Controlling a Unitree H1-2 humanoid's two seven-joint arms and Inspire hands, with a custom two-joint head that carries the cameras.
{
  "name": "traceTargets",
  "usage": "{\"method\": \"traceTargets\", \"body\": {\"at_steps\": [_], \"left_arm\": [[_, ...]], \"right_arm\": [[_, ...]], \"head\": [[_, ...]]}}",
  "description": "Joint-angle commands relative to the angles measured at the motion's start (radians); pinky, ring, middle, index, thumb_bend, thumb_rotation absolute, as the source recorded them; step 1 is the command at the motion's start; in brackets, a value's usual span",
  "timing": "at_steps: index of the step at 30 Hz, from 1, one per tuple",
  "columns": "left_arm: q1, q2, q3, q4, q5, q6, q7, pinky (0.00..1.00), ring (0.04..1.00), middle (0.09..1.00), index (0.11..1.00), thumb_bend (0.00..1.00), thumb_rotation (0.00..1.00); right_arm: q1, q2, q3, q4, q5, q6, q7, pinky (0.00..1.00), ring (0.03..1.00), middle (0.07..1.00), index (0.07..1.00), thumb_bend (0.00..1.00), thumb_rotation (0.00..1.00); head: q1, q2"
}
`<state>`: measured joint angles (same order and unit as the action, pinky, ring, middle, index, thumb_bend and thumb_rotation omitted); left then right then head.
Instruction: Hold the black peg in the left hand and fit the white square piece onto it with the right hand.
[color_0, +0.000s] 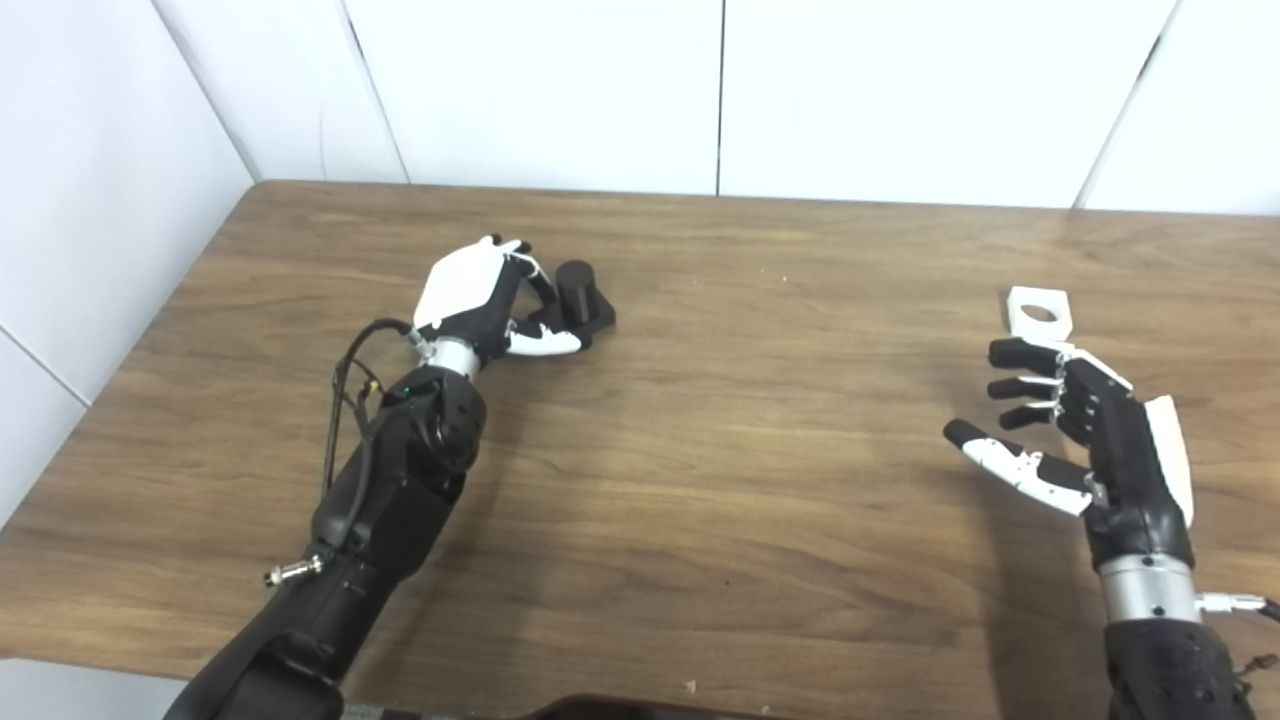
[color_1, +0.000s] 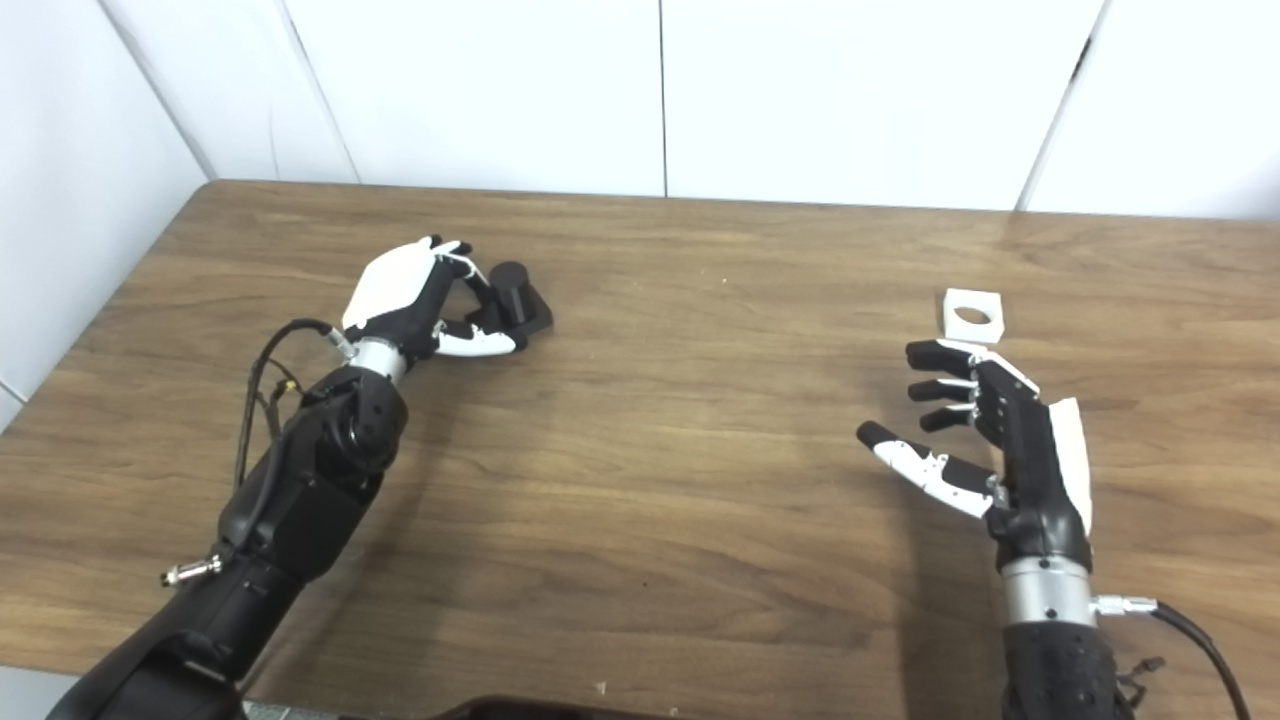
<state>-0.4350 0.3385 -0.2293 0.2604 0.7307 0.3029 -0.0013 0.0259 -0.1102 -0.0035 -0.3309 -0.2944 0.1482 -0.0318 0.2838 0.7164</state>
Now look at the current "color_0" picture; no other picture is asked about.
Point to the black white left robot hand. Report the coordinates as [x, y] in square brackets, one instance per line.
[460, 285]

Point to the black peg with square base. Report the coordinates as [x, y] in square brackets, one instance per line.
[577, 290]

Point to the white square piece with hole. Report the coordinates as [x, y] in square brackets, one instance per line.
[1020, 298]

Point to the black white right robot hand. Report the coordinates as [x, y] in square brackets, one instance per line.
[1130, 470]

